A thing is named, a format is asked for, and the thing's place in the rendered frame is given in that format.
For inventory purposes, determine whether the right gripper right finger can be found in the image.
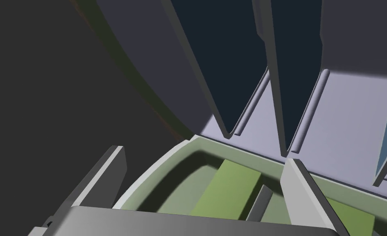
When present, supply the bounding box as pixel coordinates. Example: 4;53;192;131
280;159;345;232

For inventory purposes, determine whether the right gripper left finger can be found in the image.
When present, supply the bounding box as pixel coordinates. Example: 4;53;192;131
66;145;128;209

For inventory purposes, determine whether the grey bar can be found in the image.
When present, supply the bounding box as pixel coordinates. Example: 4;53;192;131
245;184;274;222

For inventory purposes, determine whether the green block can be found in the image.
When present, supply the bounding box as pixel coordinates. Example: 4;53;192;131
189;159;263;221
326;197;376;236

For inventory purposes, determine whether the pale green basin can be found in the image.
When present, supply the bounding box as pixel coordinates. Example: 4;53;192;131
112;135;387;236

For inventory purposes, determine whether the grey cupboard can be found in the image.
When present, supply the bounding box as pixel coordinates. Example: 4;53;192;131
198;0;387;201

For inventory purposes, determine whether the dark blue cupboard door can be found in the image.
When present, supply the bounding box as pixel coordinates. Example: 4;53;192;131
96;0;270;140
251;0;324;158

